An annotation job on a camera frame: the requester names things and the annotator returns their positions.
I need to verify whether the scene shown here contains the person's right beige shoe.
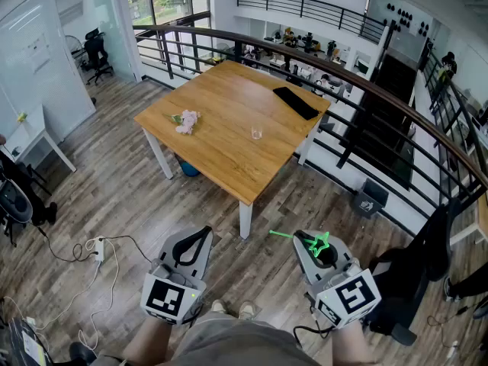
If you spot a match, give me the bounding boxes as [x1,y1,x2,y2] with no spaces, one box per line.
[237,300,258,320]

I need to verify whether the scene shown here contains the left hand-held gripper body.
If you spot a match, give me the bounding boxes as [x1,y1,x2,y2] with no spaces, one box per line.
[140,257,207,326]

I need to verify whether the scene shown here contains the person's right forearm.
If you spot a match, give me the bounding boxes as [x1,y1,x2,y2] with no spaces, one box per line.
[330,319,383,366]

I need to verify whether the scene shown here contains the black flat pouch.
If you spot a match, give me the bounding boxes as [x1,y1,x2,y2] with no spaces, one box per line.
[272,86,321,121]

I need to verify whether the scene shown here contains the person's left forearm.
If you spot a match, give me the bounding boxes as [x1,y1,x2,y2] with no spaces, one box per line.
[120,313,173,366]

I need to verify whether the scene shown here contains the black office chair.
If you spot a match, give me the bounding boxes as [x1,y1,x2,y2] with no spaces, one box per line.
[79,28,114,86]

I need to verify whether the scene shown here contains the gray round chair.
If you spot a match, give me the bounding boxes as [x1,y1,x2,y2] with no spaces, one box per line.
[0,176,34,225]

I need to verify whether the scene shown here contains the white power strip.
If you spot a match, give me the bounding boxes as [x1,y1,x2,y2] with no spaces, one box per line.
[93,236,107,263]

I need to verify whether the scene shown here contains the black trash bin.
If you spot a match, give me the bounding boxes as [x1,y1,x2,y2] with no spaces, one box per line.
[351,178,390,220]

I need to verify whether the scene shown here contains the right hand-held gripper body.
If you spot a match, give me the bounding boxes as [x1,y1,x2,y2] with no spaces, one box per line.
[303,258,383,329]

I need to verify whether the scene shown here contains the black floor cable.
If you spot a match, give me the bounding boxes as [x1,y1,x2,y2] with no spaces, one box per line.
[35,225,153,265]

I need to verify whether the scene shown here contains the blue bucket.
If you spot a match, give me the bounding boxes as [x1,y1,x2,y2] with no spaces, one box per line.
[178,159,201,178]

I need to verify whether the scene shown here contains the green plastic flower stem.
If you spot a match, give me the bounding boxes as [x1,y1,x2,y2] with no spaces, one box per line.
[268,230,331,258]

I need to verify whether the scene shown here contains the person's gray shorts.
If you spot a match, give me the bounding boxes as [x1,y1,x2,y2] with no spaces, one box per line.
[166,312,322,366]

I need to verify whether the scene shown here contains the white floor cable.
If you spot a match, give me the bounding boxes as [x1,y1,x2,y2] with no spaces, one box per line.
[2,237,121,352]

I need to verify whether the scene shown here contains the black straight balcony railing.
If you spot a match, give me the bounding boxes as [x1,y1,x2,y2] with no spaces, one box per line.
[234,0,387,45]

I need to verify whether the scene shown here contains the large black padded chair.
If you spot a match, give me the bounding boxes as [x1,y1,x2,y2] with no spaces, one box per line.
[364,197,463,347]

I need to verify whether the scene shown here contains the white desk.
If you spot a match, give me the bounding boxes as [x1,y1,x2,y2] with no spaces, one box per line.
[0,104,78,174]

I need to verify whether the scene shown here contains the pink flower bouquet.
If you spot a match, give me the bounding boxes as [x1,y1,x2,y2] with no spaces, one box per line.
[169,109,202,136]

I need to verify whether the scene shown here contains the standing fan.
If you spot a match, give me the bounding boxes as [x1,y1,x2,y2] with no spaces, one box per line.
[63,34,85,68]

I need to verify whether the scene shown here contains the wooden table with white legs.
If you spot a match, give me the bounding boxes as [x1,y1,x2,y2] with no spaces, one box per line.
[133,59,332,241]

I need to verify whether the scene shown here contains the black curved railing wooden handrail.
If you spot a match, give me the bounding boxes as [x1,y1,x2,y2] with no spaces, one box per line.
[132,24,488,228]

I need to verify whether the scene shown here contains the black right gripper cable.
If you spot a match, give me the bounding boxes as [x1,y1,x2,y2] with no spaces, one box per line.
[292,307,333,347]

